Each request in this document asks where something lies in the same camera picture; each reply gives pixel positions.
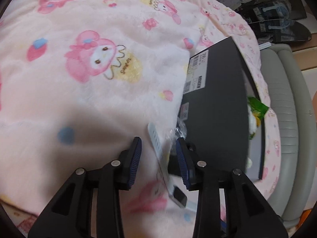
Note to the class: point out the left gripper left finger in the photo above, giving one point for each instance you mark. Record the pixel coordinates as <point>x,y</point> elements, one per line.
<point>129,162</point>

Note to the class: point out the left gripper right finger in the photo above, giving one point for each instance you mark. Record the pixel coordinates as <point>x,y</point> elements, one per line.
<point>188,166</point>

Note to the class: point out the white smartwatch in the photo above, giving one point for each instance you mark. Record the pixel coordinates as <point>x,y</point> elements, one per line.
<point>174,192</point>

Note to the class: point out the white fluffy plush toy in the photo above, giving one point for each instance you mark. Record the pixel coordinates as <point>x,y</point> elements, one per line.
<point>252,131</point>

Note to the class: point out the green yellow corn package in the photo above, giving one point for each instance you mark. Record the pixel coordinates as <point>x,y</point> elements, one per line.
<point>258,108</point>

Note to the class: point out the dark grey cardboard box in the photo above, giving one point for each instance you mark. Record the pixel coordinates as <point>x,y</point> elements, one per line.
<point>214,109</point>

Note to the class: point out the pink cartoon print blanket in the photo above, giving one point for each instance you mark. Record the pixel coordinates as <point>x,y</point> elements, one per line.
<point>81,78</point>

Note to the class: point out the grey padded headboard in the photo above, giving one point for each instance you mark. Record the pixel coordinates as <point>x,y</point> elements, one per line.
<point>290,100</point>

